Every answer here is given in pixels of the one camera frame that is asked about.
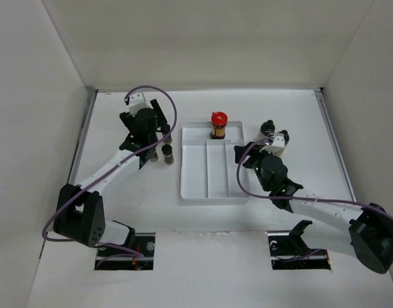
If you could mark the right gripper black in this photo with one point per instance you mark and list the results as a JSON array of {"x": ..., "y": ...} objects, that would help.
[{"x": 253, "y": 153}]

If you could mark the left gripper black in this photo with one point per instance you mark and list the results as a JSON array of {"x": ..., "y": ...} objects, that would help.
[{"x": 129, "y": 119}]

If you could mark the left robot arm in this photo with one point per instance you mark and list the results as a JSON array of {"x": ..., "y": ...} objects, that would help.
[{"x": 81, "y": 208}]

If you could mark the black-label spice bottle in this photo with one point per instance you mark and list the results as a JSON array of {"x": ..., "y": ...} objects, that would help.
[{"x": 167, "y": 152}]

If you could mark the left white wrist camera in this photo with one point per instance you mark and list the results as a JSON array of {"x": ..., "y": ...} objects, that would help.
[{"x": 135, "y": 101}]

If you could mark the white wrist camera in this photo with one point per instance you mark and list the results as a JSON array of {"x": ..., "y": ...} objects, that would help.
[
  {"x": 277, "y": 146},
  {"x": 135, "y": 101}
]

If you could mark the black-top brown spice grinder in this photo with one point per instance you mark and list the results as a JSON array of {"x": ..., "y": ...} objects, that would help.
[{"x": 267, "y": 128}]

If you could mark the red-lid sauce jar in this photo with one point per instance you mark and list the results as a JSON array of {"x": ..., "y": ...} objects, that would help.
[
  {"x": 218, "y": 125},
  {"x": 151, "y": 155}
]

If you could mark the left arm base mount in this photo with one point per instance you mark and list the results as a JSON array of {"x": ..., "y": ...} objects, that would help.
[{"x": 140, "y": 258}]

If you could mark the white divided organizer tray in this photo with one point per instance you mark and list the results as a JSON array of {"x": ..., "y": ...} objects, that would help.
[{"x": 208, "y": 170}]

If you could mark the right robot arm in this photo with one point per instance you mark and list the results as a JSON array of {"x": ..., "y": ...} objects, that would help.
[{"x": 362, "y": 231}]

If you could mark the black-top white salt grinder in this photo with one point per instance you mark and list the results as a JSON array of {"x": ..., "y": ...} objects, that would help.
[{"x": 286, "y": 136}]

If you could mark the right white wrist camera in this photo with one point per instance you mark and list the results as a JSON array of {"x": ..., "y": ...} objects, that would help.
[{"x": 277, "y": 146}]

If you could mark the red-label black-cap spice bottle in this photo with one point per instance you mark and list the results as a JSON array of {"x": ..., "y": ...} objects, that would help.
[{"x": 166, "y": 133}]

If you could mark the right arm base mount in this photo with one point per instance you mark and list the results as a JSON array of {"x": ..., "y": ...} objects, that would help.
[{"x": 288, "y": 251}]

